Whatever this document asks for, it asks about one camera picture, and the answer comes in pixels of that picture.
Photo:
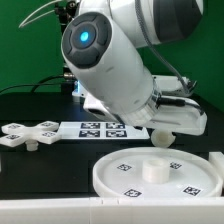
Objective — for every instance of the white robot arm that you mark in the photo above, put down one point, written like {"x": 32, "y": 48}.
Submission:
{"x": 100, "y": 48}

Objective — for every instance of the white round table top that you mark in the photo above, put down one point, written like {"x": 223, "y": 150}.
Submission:
{"x": 152, "y": 172}

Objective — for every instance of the white cross-shaped table base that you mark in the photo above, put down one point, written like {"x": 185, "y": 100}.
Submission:
{"x": 16, "y": 134}

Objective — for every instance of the white marker sheet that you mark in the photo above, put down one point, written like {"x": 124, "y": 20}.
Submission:
{"x": 100, "y": 131}

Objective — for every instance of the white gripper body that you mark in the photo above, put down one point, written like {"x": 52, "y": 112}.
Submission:
{"x": 161, "y": 104}

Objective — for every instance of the white front barrier rail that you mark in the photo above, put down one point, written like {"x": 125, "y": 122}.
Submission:
{"x": 112, "y": 211}

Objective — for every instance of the white right side block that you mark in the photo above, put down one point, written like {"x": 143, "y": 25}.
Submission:
{"x": 217, "y": 160}

